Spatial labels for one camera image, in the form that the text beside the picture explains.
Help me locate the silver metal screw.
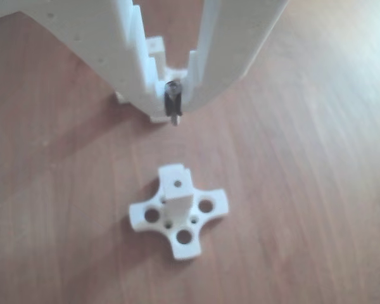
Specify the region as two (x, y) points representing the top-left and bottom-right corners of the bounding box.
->
(165, 79), (183, 127)

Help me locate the white cross-base post stand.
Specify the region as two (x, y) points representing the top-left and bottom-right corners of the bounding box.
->
(115, 36), (191, 124)
(129, 163), (231, 261)

